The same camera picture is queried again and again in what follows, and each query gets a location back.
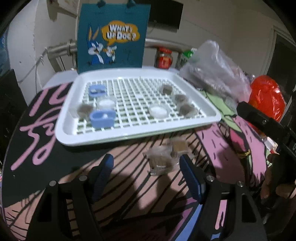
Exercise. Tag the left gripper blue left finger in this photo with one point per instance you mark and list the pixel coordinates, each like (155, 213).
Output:
(103, 172)

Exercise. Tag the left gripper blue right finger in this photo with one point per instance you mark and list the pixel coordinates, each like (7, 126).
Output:
(194, 178)

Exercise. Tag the clear packet brown cube table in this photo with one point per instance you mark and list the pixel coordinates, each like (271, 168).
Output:
(187, 110)

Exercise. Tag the clear packet with brown cube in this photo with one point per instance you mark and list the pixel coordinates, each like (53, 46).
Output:
(81, 111)

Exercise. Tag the blue plastic case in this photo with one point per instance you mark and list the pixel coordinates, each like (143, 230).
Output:
(97, 90)
(102, 118)

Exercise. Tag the person's right hand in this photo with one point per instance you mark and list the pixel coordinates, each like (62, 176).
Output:
(270, 180)

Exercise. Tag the red plastic bag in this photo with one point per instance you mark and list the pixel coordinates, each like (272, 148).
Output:
(266, 96)

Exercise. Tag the cartoon print bed sheet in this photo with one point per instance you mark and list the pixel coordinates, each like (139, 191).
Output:
(134, 204)

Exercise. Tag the blue plastic case in tray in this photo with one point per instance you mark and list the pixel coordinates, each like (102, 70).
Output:
(102, 118)

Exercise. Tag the white slotted plastic tray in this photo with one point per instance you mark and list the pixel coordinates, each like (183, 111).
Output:
(135, 90)

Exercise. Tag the clear round lidded cup left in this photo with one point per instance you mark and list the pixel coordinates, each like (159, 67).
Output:
(106, 103)

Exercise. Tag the clear round lidded cup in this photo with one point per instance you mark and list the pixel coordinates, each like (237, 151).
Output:
(159, 111)
(106, 103)

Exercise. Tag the clear round lidded cup right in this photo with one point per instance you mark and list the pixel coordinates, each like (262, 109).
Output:
(159, 111)

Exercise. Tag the clear packet brown cube tray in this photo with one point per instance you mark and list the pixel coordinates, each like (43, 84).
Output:
(166, 89)

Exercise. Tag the clear grey plastic bag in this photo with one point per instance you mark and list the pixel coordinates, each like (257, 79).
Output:
(211, 69)

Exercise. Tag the black water dispenser cabinet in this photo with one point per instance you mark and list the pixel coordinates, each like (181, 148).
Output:
(13, 105)

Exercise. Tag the green white carton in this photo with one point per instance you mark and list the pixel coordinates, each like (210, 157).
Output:
(183, 57)

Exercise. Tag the red lidded glass jar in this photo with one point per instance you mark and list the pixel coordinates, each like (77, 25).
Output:
(163, 58)

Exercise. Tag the teal Bugs Bunny tote bag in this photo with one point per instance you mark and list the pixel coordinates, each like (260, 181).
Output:
(111, 35)

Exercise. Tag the blue water cooler bottle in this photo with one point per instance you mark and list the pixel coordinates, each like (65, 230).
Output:
(4, 56)

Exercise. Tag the metal bed rail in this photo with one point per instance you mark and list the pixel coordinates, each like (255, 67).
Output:
(70, 49)

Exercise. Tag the black wall television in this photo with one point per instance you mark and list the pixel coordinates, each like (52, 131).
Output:
(166, 13)

